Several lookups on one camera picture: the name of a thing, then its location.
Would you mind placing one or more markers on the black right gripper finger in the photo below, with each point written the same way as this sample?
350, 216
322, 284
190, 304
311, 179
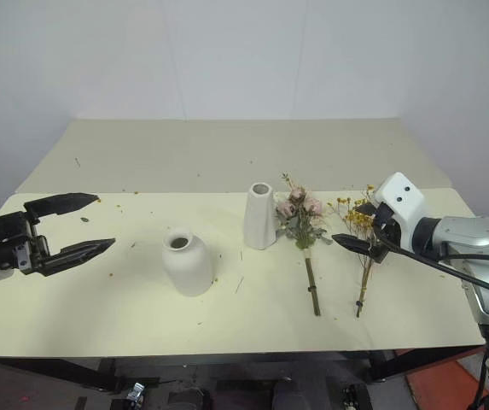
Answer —
366, 209
357, 244

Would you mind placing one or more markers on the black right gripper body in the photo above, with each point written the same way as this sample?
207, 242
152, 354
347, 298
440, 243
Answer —
392, 235

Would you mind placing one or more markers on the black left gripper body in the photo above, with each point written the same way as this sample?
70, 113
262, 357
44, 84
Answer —
11, 243

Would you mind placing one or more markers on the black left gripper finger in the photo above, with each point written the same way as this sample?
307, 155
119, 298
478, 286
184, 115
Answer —
65, 202
83, 252

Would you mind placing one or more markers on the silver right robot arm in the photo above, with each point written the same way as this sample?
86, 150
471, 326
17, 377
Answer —
479, 235

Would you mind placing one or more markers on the tall white ceramic vase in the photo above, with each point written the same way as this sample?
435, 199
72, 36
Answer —
260, 218

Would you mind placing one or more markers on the round white ceramic vase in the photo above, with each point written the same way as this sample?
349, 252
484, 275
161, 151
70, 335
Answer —
188, 265

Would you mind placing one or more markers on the yellow dried flower bouquet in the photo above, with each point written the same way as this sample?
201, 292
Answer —
357, 218

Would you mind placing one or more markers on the pink dried flower bouquet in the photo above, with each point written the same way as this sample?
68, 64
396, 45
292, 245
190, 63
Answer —
301, 213

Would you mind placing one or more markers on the cream table cover sheet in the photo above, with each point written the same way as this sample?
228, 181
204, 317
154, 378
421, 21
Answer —
141, 316
210, 149

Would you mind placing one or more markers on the silver caster wheel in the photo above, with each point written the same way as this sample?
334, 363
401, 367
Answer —
135, 392

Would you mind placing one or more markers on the red floor mat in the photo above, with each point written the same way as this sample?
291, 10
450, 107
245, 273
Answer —
440, 384

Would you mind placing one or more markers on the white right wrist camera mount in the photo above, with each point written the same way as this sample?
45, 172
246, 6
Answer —
404, 203

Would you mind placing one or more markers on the black metal table frame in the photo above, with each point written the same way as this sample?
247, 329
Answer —
235, 363

